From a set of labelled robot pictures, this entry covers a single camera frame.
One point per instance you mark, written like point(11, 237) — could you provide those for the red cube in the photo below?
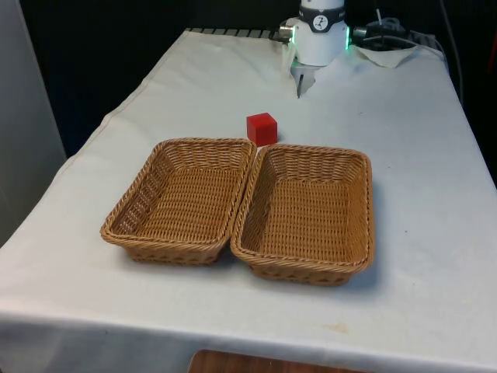
point(261, 127)

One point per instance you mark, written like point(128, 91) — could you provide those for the wicker basket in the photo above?
point(310, 211)
point(182, 198)

